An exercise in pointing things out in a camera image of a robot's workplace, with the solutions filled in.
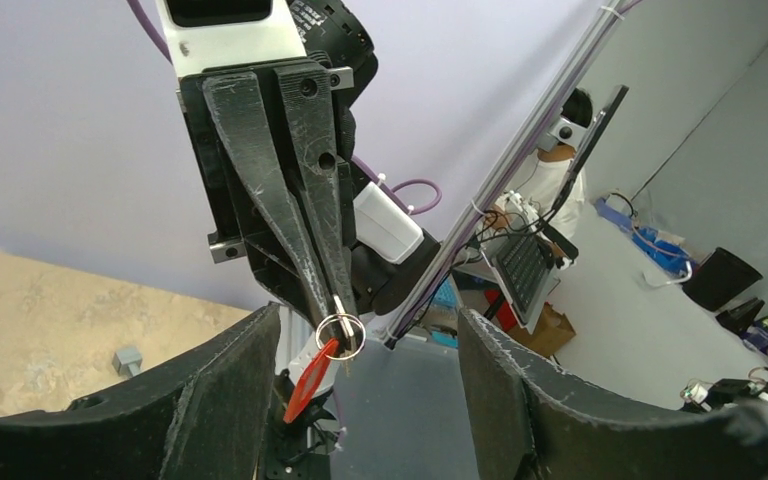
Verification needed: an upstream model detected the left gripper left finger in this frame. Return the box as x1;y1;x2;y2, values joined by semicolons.
0;304;281;479

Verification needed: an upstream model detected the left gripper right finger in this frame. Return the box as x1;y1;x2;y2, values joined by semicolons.
458;308;768;479

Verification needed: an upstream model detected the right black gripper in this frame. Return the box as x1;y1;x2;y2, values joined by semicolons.
180;60;357;325

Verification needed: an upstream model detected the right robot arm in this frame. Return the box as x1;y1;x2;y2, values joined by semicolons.
158;1;440;325

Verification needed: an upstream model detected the cardboard box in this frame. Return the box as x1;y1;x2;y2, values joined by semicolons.
507;303;576;358

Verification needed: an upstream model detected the keyboard on stand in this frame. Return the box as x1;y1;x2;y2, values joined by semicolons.
490;233;555;334

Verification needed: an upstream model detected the person with headset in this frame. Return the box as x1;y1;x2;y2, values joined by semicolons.
491;88;594;240

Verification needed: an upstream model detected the black bin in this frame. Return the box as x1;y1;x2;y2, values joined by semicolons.
682;247;763;312

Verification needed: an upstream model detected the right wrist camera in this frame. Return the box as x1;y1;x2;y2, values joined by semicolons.
156;1;306;79

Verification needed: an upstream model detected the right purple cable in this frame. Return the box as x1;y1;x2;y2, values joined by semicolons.
125;0;444;217

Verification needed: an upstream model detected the aluminium frame rail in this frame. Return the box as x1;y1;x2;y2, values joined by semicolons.
376;1;637;348

